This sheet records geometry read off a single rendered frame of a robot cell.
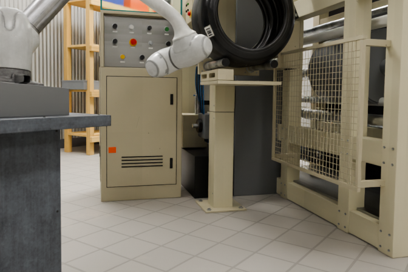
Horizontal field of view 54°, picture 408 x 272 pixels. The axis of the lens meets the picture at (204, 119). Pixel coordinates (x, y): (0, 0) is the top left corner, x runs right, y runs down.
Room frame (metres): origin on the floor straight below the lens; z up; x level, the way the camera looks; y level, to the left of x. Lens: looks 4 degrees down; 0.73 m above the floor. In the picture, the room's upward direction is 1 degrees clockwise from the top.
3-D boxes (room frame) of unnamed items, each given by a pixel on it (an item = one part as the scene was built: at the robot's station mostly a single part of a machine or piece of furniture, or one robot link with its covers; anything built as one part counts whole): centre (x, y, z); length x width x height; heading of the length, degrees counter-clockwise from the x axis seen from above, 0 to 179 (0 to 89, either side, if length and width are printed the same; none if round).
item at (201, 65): (2.51, -0.15, 0.90); 0.40 x 0.03 x 0.10; 105
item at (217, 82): (2.33, -0.20, 0.80); 0.37 x 0.36 x 0.02; 105
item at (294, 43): (2.65, -0.51, 1.05); 0.20 x 0.15 x 0.30; 15
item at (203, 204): (2.58, -0.11, 0.01); 0.27 x 0.27 x 0.02; 15
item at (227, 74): (2.30, -0.06, 0.83); 0.36 x 0.09 x 0.06; 15
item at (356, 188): (2.20, -0.58, 0.65); 0.90 x 0.02 x 0.70; 15
